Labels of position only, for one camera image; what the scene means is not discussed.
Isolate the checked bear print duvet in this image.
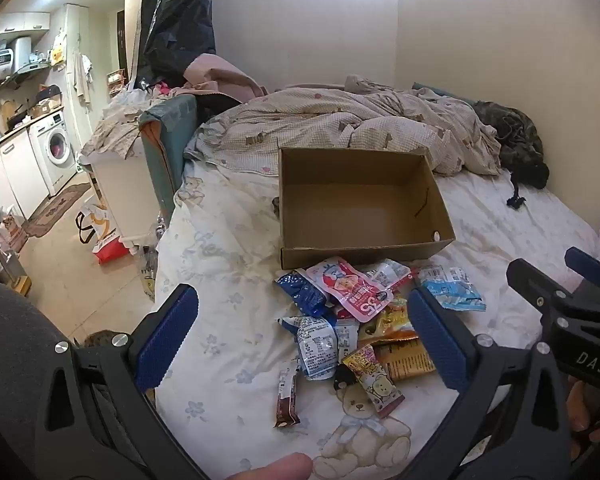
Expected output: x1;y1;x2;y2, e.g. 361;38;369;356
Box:
185;75;503;178

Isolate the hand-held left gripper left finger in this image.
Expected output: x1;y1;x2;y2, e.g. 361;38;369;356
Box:
34;283;211;480

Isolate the black strap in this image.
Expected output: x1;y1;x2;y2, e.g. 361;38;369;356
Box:
506;180;528;211

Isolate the patterned beige cloth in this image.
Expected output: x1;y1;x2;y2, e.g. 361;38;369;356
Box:
80;105;153;161

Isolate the teal pillow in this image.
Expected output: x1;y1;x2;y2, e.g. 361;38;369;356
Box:
412;81;476;106

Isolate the brown snack stick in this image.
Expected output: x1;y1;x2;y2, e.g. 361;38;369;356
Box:
273;360;302;429

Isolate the black jacket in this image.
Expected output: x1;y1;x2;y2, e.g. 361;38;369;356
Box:
140;0;217;86

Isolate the wooden stool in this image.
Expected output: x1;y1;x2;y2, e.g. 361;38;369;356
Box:
0;252;31;296

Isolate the white wall cabinet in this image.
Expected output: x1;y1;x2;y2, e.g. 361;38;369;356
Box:
0;11;51;36

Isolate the white and blue snack packet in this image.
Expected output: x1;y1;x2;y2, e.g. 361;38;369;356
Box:
280;315;340;381

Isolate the green padded headboard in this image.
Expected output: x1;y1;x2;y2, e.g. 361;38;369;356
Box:
139;94;201;221

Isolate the white kitchen cabinet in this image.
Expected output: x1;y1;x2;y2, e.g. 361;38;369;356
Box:
0;127;51;221

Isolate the white snack packet red trim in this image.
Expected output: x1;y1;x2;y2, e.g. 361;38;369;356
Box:
367;258;412;291

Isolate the white and yellow shopping bag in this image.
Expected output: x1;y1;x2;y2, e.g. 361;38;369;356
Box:
76;200;118;256

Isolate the brown cardboard box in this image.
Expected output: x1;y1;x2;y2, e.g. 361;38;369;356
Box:
278;147;456;271

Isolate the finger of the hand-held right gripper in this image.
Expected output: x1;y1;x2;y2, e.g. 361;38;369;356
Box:
506;258;581;318
565;247;600;306

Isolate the camouflage garment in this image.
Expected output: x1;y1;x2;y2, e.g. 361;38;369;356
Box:
472;101;551;191

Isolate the person's right hand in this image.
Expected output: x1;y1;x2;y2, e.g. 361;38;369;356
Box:
567;379;600;461

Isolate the dark blue snack packet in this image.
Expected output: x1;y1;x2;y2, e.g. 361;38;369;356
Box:
275;270;329;318

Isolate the small white printed packet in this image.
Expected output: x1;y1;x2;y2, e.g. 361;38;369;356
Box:
334;319;363;363

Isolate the brown floor rug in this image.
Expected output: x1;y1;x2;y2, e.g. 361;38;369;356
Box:
22;182;92;238

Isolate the white water heater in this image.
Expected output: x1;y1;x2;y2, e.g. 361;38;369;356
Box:
0;35;33;86

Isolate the tabby cat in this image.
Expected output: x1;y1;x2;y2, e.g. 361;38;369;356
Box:
84;330;131;349

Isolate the red bag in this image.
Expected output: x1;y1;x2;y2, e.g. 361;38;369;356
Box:
95;240;131;265

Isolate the yellow bear print snack packet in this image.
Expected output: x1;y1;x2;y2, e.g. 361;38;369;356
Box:
341;345;406;419

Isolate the pink drink pouch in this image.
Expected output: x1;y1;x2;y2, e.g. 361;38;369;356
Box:
305;256;395;323

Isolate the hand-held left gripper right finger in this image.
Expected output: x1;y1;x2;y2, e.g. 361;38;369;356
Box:
408;287;573;480

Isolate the white washing machine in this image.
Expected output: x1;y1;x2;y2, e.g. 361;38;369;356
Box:
27;110;78;198

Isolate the person's grey trouser leg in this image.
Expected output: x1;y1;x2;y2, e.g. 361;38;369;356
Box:
0;280;146;480

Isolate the person's left hand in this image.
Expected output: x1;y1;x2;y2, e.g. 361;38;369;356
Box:
224;452;314;480

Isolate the orange snack packet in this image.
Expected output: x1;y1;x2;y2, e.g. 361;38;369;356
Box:
372;340;437;382

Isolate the golden yellow snack packet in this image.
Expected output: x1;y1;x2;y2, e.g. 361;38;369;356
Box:
357;305;418;348

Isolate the white hanging towel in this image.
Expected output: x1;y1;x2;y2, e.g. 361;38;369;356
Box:
71;52;95;106

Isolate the light blue snack packet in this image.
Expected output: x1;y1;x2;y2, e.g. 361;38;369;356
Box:
420;265;487;312

